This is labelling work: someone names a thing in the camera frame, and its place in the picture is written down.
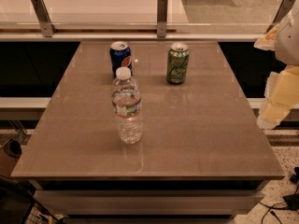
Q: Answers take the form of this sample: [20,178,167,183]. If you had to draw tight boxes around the glass railing panel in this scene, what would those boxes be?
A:
[0,0,299,35]

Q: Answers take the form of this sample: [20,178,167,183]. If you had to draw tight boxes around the clear plastic water bottle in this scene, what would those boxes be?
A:
[111,67,143,145]

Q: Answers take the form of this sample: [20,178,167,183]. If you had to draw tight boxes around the right metal railing bracket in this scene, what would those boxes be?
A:
[267,0,296,32]

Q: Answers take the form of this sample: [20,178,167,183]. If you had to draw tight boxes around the left metal railing bracket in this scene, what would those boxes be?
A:
[31,0,56,37]

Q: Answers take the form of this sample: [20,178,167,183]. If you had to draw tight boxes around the blue Pepsi soda can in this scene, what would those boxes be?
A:
[109,41,133,76]

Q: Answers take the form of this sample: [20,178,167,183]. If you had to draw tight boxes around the black cables on floor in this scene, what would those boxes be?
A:
[257,166,299,224]

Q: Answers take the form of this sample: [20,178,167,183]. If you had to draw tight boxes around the brown bin at left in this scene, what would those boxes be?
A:
[0,138,21,177]

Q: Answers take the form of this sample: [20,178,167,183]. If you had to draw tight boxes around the black wire basket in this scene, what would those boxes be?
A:
[0,180,66,224]

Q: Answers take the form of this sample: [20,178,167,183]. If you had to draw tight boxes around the green soda can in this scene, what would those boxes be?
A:
[166,42,190,84]

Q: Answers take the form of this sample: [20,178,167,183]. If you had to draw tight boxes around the metal railing bracket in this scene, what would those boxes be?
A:
[157,0,168,38]
[267,0,296,32]
[31,0,56,37]

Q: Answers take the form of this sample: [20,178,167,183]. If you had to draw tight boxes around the middle metal railing bracket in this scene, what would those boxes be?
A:
[157,0,168,38]

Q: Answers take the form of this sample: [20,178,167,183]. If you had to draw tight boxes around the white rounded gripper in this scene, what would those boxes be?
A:
[254,7,299,130]

